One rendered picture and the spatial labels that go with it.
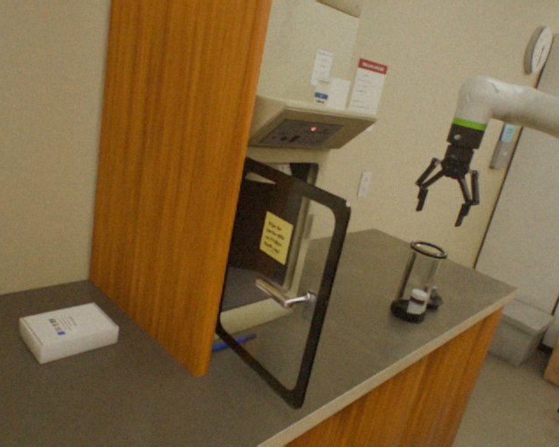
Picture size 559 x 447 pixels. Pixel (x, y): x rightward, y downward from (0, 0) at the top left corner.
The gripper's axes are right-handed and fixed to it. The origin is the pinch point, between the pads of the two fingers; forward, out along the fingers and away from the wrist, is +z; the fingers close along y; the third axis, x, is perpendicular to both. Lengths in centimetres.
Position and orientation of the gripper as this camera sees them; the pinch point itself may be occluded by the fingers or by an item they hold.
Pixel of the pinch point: (438, 214)
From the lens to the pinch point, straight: 147.1
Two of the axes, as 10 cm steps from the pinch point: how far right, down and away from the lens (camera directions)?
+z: -2.1, 9.3, 3.1
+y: 7.1, 3.6, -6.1
